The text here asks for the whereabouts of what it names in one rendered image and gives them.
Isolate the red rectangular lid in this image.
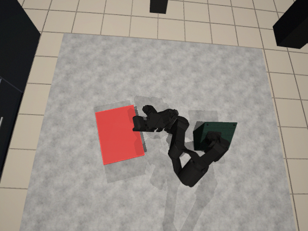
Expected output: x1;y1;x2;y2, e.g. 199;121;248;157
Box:
95;105;145;165

